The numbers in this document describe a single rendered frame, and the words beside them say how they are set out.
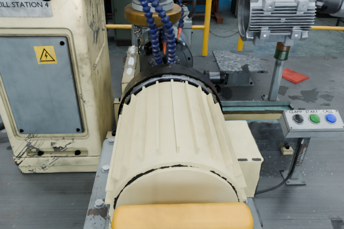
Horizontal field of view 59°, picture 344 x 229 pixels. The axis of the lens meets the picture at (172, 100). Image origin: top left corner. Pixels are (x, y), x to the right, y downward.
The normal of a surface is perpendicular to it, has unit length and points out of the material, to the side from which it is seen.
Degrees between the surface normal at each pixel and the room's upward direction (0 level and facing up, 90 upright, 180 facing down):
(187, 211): 0
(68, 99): 90
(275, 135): 90
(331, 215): 0
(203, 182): 90
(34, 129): 90
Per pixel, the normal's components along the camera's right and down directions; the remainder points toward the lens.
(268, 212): 0.01, -0.85
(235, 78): 0.04, 0.52
